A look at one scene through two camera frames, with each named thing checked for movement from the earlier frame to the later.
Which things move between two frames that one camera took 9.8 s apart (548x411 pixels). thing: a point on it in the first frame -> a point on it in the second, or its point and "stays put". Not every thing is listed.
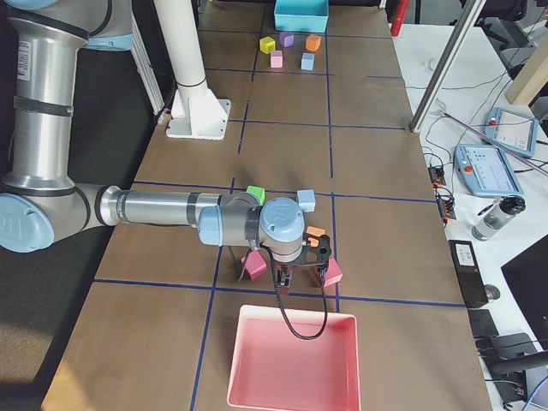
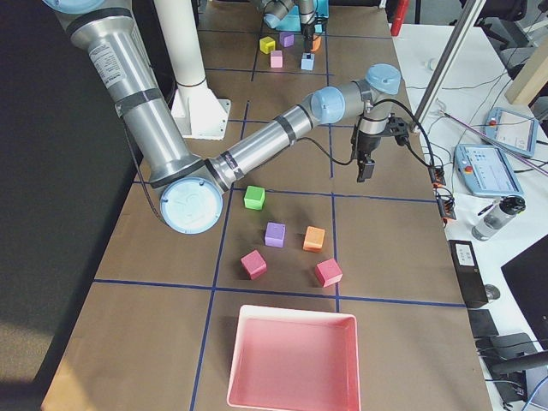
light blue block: [307, 61] stays put
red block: [333, 273] stays put
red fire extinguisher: [400, 17] stays put
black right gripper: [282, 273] -> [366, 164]
